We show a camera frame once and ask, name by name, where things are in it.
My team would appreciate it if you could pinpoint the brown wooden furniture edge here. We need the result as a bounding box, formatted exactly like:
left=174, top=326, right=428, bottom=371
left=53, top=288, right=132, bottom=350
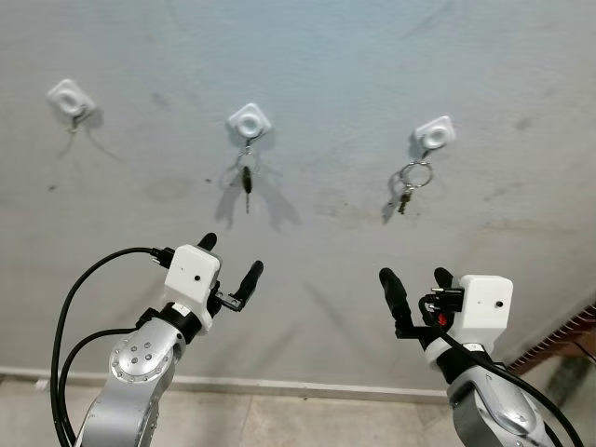
left=508, top=303, right=596, bottom=373

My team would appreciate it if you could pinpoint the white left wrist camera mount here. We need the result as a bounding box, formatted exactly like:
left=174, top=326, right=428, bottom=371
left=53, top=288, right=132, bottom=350
left=163, top=245, right=223, bottom=313

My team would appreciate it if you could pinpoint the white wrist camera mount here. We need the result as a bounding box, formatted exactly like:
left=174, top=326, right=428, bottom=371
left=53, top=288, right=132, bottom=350
left=163, top=245, right=223, bottom=313
left=424, top=274, right=515, bottom=359

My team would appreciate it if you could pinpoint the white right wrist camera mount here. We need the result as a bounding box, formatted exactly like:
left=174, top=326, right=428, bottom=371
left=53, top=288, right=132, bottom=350
left=424, top=274, right=515, bottom=359

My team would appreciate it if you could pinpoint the black key on ring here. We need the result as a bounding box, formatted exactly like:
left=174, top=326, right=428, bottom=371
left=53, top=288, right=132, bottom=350
left=237, top=140, right=259, bottom=215

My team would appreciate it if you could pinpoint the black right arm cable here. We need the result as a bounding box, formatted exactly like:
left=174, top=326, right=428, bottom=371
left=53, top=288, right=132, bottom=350
left=419, top=291, right=586, bottom=447

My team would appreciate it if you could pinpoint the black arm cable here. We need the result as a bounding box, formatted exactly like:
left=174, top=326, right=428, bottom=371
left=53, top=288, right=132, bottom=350
left=51, top=246, right=178, bottom=447
left=419, top=291, right=586, bottom=447
left=58, top=326, right=141, bottom=446

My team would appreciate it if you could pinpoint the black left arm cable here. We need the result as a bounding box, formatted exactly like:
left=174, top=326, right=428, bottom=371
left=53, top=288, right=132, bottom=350
left=58, top=326, right=141, bottom=446
left=51, top=246, right=178, bottom=447

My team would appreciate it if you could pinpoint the white square wall hook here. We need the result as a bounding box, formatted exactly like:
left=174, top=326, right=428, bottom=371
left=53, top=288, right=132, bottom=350
left=228, top=102, right=274, bottom=145
left=413, top=115, right=458, bottom=155
left=47, top=78, right=94, bottom=131

